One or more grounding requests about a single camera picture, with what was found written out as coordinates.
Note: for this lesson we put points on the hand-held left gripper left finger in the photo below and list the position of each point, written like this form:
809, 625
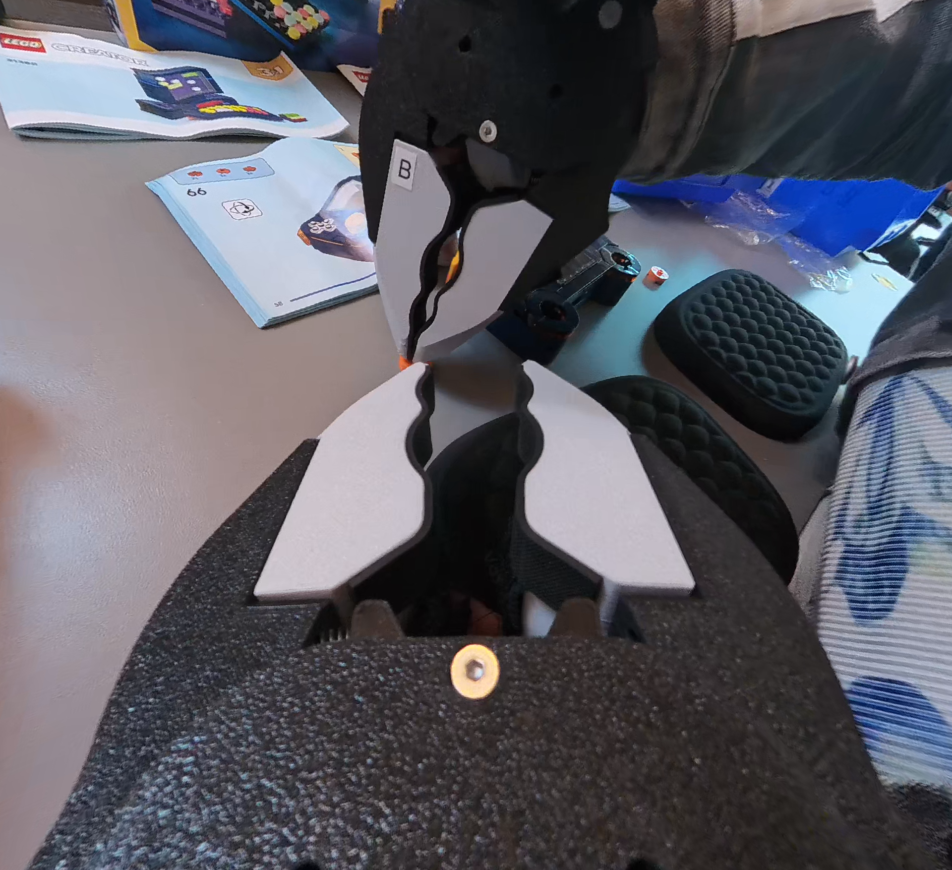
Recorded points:
349, 498

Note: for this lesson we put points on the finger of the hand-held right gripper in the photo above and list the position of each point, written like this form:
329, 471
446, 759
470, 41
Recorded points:
405, 230
498, 252

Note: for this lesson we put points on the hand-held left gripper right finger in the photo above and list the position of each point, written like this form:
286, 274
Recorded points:
595, 498

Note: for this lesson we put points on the blue plastic bin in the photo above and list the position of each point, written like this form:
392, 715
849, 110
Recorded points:
855, 211

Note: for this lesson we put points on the person's right forearm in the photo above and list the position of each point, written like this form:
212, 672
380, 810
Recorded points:
781, 89

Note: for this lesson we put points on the black textured case half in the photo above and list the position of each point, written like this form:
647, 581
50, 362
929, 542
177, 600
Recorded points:
751, 353
714, 453

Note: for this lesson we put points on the white instruction booklet red logo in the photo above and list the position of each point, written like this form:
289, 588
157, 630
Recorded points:
355, 78

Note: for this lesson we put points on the small orange white cylinder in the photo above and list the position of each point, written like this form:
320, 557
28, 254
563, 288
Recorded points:
655, 276

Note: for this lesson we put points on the open instruction booklet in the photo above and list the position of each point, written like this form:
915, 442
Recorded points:
245, 252

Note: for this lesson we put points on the clear plastic bag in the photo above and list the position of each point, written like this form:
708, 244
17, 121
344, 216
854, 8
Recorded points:
781, 230

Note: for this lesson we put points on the white blue patterned clothing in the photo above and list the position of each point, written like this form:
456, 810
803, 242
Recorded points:
885, 550

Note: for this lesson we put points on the instruction booklet arcade cover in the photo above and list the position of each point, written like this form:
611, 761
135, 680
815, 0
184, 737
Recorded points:
89, 96

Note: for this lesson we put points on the dark grey jacket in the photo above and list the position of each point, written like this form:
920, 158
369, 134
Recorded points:
907, 334

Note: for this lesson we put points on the small yellow piece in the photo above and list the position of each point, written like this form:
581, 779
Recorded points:
885, 280

